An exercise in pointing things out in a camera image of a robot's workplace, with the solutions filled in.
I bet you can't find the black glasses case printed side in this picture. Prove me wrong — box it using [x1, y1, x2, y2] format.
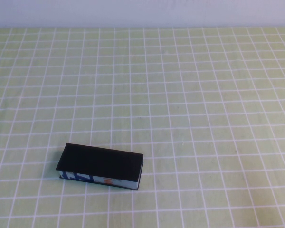
[55, 142, 144, 191]

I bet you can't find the green white checked tablecloth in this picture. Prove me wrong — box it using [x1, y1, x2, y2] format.
[0, 26, 285, 228]

